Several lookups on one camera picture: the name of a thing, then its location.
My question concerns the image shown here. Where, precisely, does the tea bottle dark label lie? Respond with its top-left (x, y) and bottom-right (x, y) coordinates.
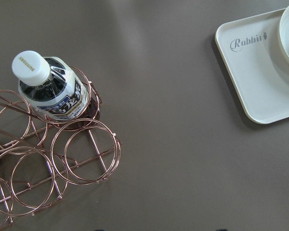
top-left (12, 51), bottom-right (100, 122)

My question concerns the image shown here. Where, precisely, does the cream rectangular tray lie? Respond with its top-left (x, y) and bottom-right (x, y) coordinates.
top-left (215, 9), bottom-right (289, 124)

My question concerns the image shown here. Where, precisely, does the copper wire bottle rack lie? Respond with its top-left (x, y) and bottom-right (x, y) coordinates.
top-left (0, 69), bottom-right (121, 231)

